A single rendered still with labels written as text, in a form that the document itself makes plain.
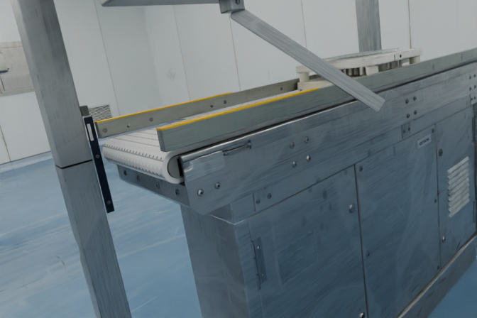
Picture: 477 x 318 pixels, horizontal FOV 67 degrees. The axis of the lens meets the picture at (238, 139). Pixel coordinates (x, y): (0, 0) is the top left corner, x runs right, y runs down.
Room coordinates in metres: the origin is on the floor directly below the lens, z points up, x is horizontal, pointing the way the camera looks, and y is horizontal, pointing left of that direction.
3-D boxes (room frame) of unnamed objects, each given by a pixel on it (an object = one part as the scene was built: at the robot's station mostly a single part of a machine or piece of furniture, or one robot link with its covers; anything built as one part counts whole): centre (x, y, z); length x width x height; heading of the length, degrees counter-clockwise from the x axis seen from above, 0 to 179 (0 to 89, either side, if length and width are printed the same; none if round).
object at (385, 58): (1.02, -0.36, 0.89); 0.25 x 0.24 x 0.02; 37
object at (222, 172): (1.00, -0.34, 0.77); 1.30 x 0.29 x 0.10; 127
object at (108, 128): (1.11, -0.25, 0.85); 1.32 x 0.02 x 0.03; 127
